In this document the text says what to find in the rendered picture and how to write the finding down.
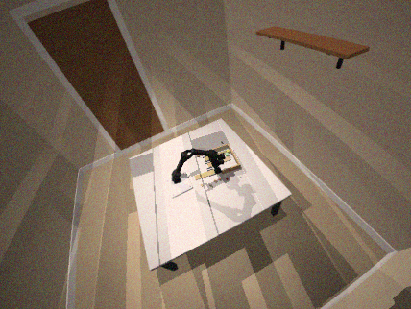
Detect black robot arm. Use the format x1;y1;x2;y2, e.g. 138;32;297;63
171;149;226;184

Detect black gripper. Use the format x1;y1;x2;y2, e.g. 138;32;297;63
210;160;222;174

